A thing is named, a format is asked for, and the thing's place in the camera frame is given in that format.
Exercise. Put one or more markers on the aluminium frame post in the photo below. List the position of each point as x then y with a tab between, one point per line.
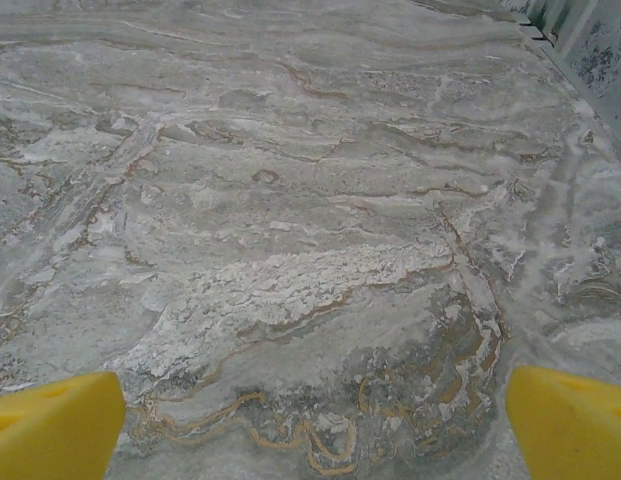
565	20

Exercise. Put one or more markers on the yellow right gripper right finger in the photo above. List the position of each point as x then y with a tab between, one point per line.
575	435

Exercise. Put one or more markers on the aluminium table side rail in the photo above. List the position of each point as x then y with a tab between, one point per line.
585	95

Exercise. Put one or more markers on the floral fabric backdrop panel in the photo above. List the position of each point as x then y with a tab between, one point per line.
602	60

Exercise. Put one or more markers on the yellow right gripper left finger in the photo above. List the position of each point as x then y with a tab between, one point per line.
50	435

